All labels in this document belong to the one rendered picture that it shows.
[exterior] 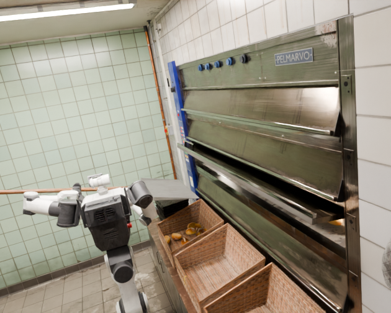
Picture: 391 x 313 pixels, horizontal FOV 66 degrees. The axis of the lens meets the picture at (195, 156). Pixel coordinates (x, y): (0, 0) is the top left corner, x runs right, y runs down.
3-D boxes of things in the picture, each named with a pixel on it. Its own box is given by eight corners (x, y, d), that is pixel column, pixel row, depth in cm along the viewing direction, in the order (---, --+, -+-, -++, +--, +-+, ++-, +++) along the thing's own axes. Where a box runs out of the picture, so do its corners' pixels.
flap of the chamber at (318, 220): (177, 147, 279) (197, 145, 285) (311, 225, 114) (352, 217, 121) (177, 145, 278) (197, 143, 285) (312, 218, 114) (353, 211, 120)
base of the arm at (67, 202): (80, 223, 187) (79, 228, 176) (58, 222, 183) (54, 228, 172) (83, 199, 187) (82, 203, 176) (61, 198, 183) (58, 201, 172)
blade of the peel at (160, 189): (153, 200, 219) (153, 197, 219) (140, 181, 270) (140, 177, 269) (199, 198, 232) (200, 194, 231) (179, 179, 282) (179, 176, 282)
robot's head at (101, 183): (112, 189, 182) (108, 175, 180) (94, 193, 180) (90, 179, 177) (111, 185, 188) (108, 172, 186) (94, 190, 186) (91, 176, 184)
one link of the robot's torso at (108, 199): (145, 246, 176) (131, 190, 167) (85, 264, 169) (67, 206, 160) (140, 225, 204) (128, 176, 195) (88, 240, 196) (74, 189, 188)
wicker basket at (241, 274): (233, 251, 246) (228, 221, 238) (272, 294, 194) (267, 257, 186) (176, 272, 232) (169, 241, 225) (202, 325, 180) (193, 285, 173)
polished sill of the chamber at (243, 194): (202, 167, 292) (201, 163, 291) (357, 263, 126) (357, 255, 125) (196, 168, 290) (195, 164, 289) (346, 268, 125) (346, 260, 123)
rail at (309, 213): (177, 145, 278) (179, 144, 279) (312, 218, 114) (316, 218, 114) (176, 142, 278) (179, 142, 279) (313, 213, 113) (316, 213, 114)
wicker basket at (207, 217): (205, 223, 300) (201, 197, 293) (229, 250, 248) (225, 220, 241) (158, 238, 287) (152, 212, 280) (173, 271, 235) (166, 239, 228)
